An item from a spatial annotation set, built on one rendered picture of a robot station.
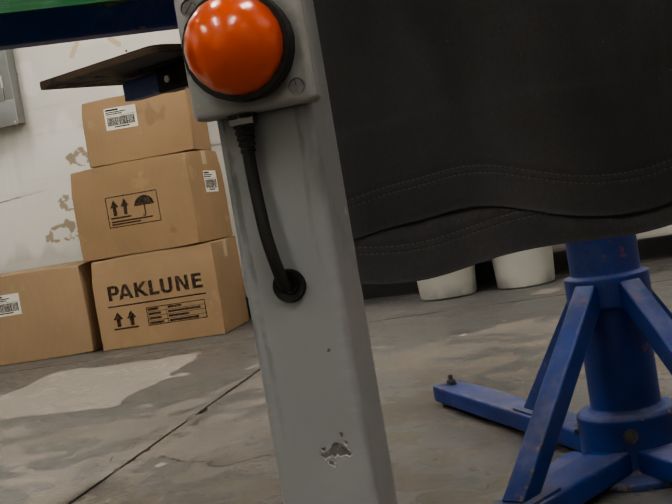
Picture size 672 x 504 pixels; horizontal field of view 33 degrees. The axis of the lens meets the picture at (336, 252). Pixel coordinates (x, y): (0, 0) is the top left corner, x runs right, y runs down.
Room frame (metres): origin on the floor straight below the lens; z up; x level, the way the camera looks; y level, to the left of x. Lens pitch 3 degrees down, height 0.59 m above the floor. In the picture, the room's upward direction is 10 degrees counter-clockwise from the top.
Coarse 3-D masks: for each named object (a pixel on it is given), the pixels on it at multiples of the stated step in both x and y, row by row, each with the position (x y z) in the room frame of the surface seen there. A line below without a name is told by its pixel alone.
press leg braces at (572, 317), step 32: (576, 288) 1.98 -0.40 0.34; (640, 288) 1.94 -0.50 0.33; (576, 320) 1.92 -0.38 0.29; (640, 320) 1.90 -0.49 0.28; (576, 352) 1.89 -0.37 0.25; (544, 384) 1.87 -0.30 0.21; (544, 416) 1.82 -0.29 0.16; (544, 448) 1.79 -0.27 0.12; (512, 480) 1.77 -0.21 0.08; (544, 480) 1.78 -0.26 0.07
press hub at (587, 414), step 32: (576, 256) 1.99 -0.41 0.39; (608, 256) 1.96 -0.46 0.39; (608, 288) 1.95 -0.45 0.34; (608, 320) 1.97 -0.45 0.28; (608, 352) 1.97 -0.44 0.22; (640, 352) 1.97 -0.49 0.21; (608, 384) 1.97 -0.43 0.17; (640, 384) 1.97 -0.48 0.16; (576, 416) 2.04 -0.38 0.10; (608, 416) 1.97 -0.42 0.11; (640, 416) 1.94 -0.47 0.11; (608, 448) 1.96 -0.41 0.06; (640, 448) 1.94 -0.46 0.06; (640, 480) 1.90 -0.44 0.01
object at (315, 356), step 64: (192, 0) 0.45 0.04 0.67; (320, 64) 0.48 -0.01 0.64; (256, 128) 0.46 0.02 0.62; (320, 128) 0.46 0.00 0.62; (320, 192) 0.45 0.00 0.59; (256, 256) 0.46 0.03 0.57; (320, 256) 0.45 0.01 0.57; (256, 320) 0.46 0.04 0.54; (320, 320) 0.45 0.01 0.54; (320, 384) 0.45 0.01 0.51; (320, 448) 0.46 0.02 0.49; (384, 448) 0.48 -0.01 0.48
